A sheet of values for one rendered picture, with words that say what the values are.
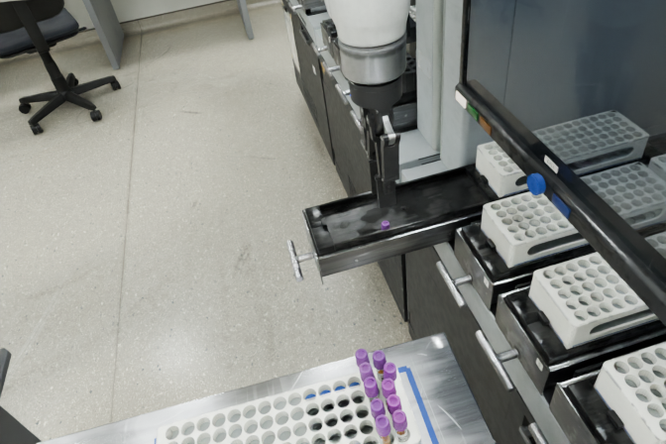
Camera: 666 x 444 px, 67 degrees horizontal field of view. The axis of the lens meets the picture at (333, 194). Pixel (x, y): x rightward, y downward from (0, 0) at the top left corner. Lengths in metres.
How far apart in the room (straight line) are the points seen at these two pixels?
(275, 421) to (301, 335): 1.14
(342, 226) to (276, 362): 0.88
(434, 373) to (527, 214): 0.31
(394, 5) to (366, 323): 1.29
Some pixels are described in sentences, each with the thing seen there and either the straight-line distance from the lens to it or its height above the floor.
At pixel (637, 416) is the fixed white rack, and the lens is 0.71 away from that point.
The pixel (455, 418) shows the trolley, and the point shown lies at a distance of 0.70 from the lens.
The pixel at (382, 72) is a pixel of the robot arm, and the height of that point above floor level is 1.14.
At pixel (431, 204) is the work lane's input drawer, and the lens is 0.96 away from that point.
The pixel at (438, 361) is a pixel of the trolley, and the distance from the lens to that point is 0.74.
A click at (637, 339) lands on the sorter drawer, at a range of 0.83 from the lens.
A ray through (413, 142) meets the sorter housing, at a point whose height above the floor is 0.73.
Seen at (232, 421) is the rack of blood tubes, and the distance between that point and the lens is 0.68.
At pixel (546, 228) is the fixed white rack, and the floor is 0.86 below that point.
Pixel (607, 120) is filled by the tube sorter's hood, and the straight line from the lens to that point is 0.63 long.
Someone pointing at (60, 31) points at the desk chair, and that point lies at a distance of 3.21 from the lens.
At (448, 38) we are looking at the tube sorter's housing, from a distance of 0.99.
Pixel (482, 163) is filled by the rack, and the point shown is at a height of 0.84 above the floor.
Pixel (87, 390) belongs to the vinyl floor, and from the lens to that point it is 1.94.
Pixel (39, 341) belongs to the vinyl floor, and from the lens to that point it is 2.17.
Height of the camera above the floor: 1.46
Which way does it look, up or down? 41 degrees down
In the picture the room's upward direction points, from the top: 9 degrees counter-clockwise
